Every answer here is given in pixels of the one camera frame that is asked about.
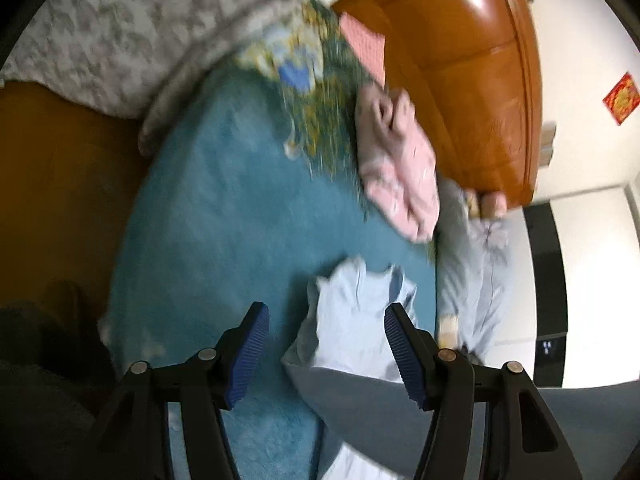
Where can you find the pink pillow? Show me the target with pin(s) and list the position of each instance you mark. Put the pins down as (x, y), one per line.
(493, 204)

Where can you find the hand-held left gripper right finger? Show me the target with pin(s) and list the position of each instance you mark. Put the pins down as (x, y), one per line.
(405, 355)

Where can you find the floral pillow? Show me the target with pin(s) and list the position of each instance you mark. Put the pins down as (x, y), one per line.
(471, 202)

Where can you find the light blue shirt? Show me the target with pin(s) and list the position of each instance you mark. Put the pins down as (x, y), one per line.
(350, 325)

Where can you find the grey patterned bed cover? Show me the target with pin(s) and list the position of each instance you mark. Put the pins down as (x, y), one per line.
(125, 35)

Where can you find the red wall decoration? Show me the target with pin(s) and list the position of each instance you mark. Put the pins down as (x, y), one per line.
(622, 99)

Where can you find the teal floral bed sheet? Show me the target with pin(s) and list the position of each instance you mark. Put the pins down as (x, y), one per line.
(210, 210)

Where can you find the wooden headboard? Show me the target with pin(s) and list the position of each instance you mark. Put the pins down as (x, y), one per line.
(475, 85)

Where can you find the person's dark clothing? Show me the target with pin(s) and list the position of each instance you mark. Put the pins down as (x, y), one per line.
(40, 400)

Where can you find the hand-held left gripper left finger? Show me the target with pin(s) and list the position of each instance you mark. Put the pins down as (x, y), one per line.
(247, 355)

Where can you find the pink floral garment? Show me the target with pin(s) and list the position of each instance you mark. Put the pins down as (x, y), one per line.
(400, 170)

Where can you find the pink knitted cloth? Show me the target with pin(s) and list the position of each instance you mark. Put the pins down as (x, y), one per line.
(362, 42)

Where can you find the white wardrobe with black stripe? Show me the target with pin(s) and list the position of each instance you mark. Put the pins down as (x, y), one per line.
(590, 240)

